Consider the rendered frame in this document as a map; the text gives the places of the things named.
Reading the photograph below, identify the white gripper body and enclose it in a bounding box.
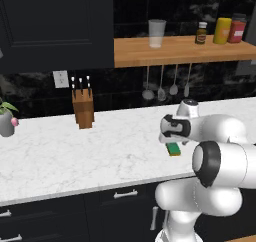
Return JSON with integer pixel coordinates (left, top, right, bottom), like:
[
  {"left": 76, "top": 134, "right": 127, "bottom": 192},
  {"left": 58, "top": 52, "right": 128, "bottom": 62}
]
[{"left": 158, "top": 132, "right": 188, "bottom": 146}]

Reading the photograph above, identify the green and yellow sponge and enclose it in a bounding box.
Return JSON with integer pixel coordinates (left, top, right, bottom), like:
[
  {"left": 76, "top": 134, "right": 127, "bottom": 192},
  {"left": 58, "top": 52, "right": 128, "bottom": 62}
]
[{"left": 165, "top": 141, "right": 182, "bottom": 157}]

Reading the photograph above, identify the hanging metal spatula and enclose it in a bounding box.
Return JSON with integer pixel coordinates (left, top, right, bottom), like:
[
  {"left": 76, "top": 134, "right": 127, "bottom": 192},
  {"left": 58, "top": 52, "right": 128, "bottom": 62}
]
[{"left": 156, "top": 64, "right": 167, "bottom": 103}]

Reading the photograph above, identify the hanging metal spoon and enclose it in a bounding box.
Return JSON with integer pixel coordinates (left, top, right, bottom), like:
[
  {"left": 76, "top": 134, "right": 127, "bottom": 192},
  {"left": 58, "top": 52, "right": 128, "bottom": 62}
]
[{"left": 168, "top": 64, "right": 180, "bottom": 97}]

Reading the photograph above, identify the hanging metal ladle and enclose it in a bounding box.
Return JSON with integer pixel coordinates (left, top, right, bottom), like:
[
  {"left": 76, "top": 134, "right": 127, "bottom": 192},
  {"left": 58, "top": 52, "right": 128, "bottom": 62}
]
[{"left": 141, "top": 65, "right": 156, "bottom": 101}]

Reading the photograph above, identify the hanging narrow metal utensil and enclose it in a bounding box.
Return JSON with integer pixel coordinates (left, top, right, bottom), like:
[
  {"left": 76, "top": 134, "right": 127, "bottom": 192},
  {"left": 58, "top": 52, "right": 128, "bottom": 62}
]
[{"left": 183, "top": 62, "right": 193, "bottom": 99}]

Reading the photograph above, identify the wooden knife block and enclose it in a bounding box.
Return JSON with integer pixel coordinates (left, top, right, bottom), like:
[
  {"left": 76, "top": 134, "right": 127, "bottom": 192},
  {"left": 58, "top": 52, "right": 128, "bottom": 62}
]
[{"left": 71, "top": 88, "right": 96, "bottom": 130}]

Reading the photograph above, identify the dark drawer front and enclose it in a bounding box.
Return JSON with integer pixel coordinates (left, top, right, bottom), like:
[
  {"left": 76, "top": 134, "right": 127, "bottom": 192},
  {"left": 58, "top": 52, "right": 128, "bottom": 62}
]
[
  {"left": 0, "top": 195, "right": 86, "bottom": 228},
  {"left": 84, "top": 183, "right": 158, "bottom": 210},
  {"left": 0, "top": 224, "right": 90, "bottom": 242}
]

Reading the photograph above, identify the clear drinking glass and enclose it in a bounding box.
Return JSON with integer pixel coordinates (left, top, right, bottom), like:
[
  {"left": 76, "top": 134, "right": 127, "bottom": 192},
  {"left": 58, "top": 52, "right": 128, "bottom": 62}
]
[{"left": 147, "top": 18, "right": 167, "bottom": 49}]

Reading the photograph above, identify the small dark green bottle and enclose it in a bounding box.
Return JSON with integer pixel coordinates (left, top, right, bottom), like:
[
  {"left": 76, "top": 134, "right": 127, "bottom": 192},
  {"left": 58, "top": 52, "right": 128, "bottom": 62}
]
[{"left": 194, "top": 21, "right": 209, "bottom": 46}]

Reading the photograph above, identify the yellow bottle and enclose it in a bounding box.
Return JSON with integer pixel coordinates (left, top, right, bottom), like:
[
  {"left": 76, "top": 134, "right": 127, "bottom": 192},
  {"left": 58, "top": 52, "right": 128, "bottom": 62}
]
[{"left": 212, "top": 17, "right": 233, "bottom": 46}]

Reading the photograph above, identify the red jar with dark lid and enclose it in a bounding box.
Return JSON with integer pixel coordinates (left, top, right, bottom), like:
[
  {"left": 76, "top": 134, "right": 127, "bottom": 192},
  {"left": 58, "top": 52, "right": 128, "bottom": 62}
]
[{"left": 227, "top": 12, "right": 249, "bottom": 45}]

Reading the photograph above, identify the grey plant pot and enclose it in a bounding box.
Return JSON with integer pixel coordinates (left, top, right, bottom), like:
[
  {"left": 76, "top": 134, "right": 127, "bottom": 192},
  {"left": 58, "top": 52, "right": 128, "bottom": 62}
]
[{"left": 0, "top": 109, "right": 16, "bottom": 138}]

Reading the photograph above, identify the green plant with pink flower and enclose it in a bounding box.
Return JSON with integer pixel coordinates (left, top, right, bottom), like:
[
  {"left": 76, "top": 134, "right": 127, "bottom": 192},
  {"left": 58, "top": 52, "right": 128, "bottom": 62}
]
[{"left": 0, "top": 97, "right": 20, "bottom": 127}]

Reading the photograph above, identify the silver drawer handle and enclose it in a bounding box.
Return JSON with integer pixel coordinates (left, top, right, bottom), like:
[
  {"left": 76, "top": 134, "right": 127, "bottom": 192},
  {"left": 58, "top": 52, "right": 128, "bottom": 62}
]
[
  {"left": 0, "top": 233, "right": 24, "bottom": 242},
  {"left": 112, "top": 189, "right": 139, "bottom": 200},
  {"left": 0, "top": 209, "right": 13, "bottom": 219}
]

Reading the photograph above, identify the silver vertical door handle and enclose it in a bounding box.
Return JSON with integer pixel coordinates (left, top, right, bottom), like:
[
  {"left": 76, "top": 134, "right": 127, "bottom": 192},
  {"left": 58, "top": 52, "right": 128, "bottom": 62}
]
[
  {"left": 162, "top": 209, "right": 170, "bottom": 230},
  {"left": 149, "top": 205, "right": 160, "bottom": 232}
]

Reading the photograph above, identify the wooden wall shelf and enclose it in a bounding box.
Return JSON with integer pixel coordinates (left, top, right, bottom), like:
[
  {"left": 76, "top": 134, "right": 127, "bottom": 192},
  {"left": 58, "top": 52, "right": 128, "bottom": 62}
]
[{"left": 113, "top": 34, "right": 256, "bottom": 69}]

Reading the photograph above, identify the white wall outlet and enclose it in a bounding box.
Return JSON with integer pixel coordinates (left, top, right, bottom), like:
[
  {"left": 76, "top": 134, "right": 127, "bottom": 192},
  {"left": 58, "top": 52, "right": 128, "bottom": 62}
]
[{"left": 52, "top": 69, "right": 70, "bottom": 90}]

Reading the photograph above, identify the dark wall cupboard door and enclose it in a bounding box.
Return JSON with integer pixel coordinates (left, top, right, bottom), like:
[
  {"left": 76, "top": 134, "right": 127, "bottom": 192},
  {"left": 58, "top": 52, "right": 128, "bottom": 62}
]
[{"left": 0, "top": 0, "right": 115, "bottom": 75}]

